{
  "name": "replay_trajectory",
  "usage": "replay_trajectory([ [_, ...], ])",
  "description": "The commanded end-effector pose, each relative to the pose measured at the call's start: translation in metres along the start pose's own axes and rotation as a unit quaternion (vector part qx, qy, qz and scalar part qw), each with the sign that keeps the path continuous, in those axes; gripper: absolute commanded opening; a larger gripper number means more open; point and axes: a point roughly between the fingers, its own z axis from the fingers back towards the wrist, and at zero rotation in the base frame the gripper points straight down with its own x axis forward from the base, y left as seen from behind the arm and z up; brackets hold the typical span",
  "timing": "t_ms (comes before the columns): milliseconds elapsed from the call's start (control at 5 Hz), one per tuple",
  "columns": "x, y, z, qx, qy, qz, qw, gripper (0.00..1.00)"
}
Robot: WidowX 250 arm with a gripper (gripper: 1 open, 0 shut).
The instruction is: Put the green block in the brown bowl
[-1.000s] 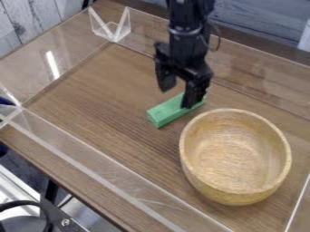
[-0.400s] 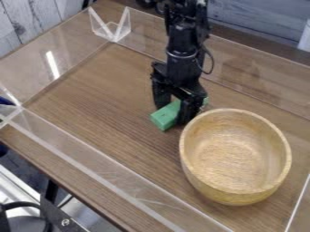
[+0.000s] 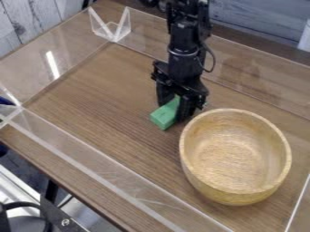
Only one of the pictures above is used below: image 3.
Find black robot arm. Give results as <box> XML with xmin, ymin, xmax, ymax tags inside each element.
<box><xmin>151</xmin><ymin>0</ymin><xmax>215</xmax><ymax>122</ymax></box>

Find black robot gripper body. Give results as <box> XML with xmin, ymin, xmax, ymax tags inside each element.
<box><xmin>151</xmin><ymin>48</ymin><xmax>208</xmax><ymax>97</ymax></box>

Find black cable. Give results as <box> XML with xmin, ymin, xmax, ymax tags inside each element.
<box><xmin>0</xmin><ymin>201</ymin><xmax>53</xmax><ymax>232</ymax></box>

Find clear acrylic corner bracket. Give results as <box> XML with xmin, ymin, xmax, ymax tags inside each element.
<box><xmin>87</xmin><ymin>7</ymin><xmax>131</xmax><ymax>43</ymax></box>

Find clear acrylic tray wall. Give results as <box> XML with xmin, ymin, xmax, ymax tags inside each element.
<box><xmin>0</xmin><ymin>88</ymin><xmax>232</xmax><ymax>232</ymax></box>

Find blue object at edge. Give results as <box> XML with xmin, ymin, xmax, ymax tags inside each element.
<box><xmin>0</xmin><ymin>96</ymin><xmax>16</xmax><ymax>106</ymax></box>

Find black table leg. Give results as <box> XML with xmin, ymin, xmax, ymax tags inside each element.
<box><xmin>45</xmin><ymin>180</ymin><xmax>59</xmax><ymax>203</ymax></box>

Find brown wooden bowl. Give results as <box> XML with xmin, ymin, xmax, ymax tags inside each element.
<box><xmin>179</xmin><ymin>109</ymin><xmax>291</xmax><ymax>206</ymax></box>

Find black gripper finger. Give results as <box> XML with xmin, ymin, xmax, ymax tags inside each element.
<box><xmin>175</xmin><ymin>94</ymin><xmax>205</xmax><ymax>122</ymax></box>
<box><xmin>156</xmin><ymin>82</ymin><xmax>175</xmax><ymax>106</ymax></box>

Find green rectangular block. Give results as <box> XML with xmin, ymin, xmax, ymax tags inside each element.
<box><xmin>149</xmin><ymin>96</ymin><xmax>179</xmax><ymax>131</ymax></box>

